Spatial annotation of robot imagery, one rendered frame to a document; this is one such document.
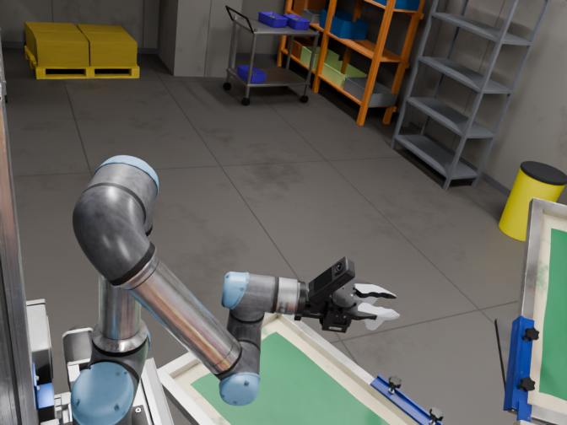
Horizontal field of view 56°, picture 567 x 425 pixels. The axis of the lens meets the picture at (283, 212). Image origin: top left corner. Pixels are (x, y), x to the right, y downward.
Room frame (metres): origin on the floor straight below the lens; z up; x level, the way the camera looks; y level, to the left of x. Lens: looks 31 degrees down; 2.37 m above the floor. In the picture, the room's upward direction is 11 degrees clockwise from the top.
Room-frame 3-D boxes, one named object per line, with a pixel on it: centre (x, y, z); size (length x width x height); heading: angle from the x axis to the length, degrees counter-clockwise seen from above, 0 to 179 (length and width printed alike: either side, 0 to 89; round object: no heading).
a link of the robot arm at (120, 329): (0.83, 0.30, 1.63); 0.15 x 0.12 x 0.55; 6
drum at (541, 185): (4.49, -2.21, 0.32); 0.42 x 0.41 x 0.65; 30
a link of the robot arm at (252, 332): (0.84, 0.03, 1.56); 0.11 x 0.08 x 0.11; 6
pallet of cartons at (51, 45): (6.60, 2.91, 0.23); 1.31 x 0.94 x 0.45; 120
